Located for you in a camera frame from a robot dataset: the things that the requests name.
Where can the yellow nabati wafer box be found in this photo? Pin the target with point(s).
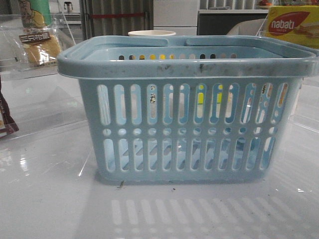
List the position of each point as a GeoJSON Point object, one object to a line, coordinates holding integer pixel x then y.
{"type": "Point", "coordinates": [295, 24]}

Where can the white paper cup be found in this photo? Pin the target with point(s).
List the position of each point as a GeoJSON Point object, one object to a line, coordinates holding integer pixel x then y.
{"type": "Point", "coordinates": [151, 33]}

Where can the clear acrylic left shelf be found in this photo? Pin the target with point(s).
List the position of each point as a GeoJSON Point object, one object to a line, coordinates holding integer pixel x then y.
{"type": "Point", "coordinates": [37, 97]}

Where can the white cabinet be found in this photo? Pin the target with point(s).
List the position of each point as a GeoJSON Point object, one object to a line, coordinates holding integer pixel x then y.
{"type": "Point", "coordinates": [179, 16]}

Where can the green cartoon snack can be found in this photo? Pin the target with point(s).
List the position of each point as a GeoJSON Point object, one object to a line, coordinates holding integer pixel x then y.
{"type": "Point", "coordinates": [35, 13]}

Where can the light blue plastic basket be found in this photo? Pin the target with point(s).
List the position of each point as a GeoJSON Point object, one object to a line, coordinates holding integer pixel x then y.
{"type": "Point", "coordinates": [187, 108]}

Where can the brown snack bag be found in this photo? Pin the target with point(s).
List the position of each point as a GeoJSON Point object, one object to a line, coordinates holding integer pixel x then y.
{"type": "Point", "coordinates": [6, 119]}

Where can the packaged bread clear wrapper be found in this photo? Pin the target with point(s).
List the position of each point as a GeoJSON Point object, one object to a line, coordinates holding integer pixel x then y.
{"type": "Point", "coordinates": [37, 46]}

